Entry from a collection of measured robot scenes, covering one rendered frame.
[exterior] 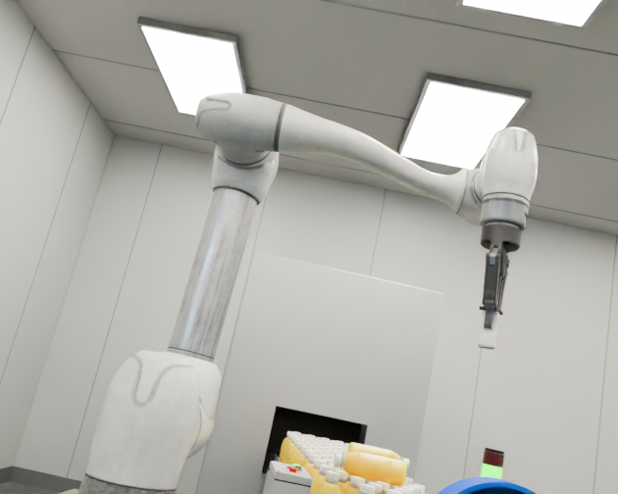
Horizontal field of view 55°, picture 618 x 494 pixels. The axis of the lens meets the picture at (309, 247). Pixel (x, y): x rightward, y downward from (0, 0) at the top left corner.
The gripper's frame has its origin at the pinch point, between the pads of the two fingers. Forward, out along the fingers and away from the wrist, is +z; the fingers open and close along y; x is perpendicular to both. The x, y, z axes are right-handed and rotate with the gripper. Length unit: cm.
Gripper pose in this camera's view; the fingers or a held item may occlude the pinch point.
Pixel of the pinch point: (489, 329)
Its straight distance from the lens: 119.3
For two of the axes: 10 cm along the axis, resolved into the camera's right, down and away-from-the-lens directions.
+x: -8.9, -0.7, 4.5
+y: 4.1, 3.1, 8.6
